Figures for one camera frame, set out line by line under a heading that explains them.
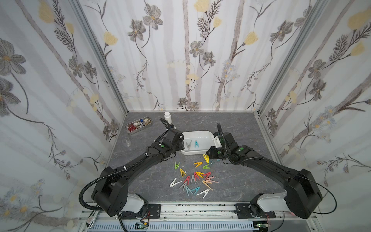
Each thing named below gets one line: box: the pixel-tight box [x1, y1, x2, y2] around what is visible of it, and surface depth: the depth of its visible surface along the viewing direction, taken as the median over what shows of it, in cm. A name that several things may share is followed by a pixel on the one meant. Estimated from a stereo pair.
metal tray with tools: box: [124, 116, 153, 135], surface depth 113 cm
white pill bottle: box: [164, 111, 172, 125], surface depth 109 cm
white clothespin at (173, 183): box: [169, 177, 183, 188], surface depth 85 cm
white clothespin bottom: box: [196, 188, 210, 199], surface depth 82 cm
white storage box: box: [180, 130, 216, 156], surface depth 103 cm
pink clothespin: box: [205, 175, 219, 184], surface depth 86 cm
